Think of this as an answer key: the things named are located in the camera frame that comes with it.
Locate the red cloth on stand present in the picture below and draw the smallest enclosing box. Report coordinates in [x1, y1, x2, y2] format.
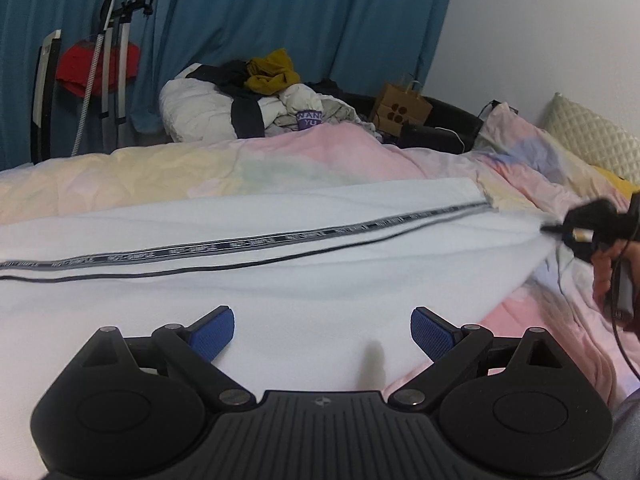
[54, 41, 142, 99]

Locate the white puffy jacket pile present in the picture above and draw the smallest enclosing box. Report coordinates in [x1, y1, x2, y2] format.
[160, 63, 378, 143]

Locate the black bag on bed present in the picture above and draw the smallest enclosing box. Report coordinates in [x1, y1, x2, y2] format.
[307, 79, 483, 155]

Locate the person's right hand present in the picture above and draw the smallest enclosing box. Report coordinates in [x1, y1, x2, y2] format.
[591, 240, 640, 335]

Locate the mustard yellow garment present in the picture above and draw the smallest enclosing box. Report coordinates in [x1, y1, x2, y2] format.
[245, 48, 302, 96]

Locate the brown paper bag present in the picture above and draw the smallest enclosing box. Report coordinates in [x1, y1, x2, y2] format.
[370, 80, 433, 138]

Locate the blue curtain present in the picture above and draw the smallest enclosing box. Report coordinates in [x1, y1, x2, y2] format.
[1, 0, 449, 168]

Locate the white garment with black stripe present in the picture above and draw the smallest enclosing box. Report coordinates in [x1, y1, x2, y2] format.
[1, 179, 555, 479]

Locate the pastel pink duvet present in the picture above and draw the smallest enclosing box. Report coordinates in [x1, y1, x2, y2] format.
[1, 110, 639, 404]

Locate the cream quilted pillow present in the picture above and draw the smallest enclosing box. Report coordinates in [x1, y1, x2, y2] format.
[542, 93, 639, 184]

